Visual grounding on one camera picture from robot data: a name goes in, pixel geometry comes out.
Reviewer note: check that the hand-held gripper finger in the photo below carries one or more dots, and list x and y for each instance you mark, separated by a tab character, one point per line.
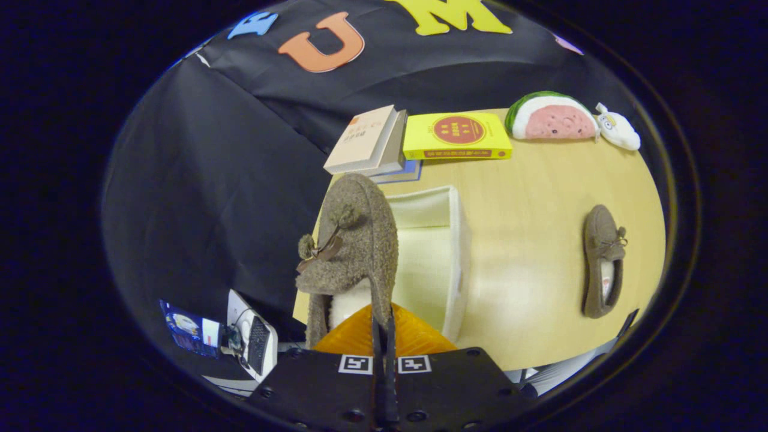
378	372
390	372

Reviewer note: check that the beige fabric storage box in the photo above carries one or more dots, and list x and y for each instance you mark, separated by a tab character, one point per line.
426	264

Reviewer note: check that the brown fuzzy shoe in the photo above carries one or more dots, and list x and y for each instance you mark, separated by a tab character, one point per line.
600	240
360	240

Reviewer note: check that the white device with black grille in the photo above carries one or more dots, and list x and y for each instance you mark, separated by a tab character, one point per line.
243	318

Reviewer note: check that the blue printed card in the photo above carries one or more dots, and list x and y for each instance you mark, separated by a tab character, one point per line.
186	333

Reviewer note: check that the blue book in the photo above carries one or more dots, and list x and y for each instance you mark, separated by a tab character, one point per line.
411	172

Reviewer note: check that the beige book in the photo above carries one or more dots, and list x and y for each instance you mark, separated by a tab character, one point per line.
360	141

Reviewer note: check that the yellow book with red circle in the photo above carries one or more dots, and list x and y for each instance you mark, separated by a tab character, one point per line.
420	135

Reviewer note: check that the black backdrop cloth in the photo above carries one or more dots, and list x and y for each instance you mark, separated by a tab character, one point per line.
210	180

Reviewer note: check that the watermelon plush toy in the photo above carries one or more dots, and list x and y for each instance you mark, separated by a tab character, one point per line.
555	123

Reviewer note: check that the white plush toy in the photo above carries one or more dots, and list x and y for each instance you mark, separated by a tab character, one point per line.
621	132

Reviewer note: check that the black table bracket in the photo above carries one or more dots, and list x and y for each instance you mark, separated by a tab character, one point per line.
627	324

